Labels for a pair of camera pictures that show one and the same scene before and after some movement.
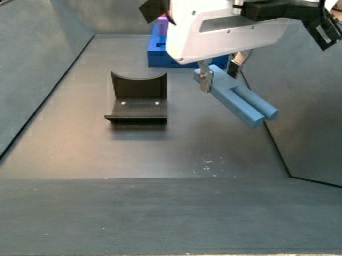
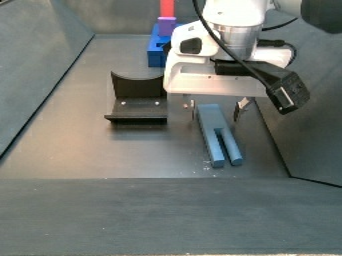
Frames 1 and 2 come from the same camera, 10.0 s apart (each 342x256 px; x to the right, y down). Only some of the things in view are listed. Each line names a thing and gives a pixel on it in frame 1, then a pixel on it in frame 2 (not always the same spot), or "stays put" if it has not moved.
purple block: x=163 y=24 stays put
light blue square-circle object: x=239 y=99 -> x=217 y=135
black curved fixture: x=139 y=101 stays put
